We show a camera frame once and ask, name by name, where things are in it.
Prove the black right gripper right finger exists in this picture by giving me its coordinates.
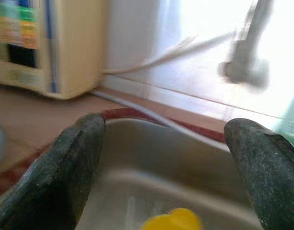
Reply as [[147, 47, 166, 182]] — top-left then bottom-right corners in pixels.
[[223, 117, 294, 230]]

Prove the cream water ionizer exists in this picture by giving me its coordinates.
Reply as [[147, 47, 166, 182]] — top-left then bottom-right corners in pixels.
[[0, 0, 102, 101]]

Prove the yellow plastic container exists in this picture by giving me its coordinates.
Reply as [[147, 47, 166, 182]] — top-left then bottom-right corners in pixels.
[[139, 207, 203, 230]]

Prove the thin white hose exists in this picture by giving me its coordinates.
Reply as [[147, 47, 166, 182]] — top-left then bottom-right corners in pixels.
[[101, 30, 240, 75]]

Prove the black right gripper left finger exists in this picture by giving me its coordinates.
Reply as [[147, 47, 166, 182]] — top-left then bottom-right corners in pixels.
[[0, 114, 107, 230]]

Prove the grey spout faucet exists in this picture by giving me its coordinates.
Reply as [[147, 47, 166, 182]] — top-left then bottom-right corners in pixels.
[[217, 0, 275, 89]]

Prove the stainless steel sink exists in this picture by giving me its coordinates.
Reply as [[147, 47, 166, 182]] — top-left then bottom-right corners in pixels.
[[0, 116, 266, 230]]

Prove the long grey hose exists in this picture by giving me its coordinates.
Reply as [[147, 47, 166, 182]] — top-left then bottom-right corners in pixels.
[[91, 90, 230, 147]]

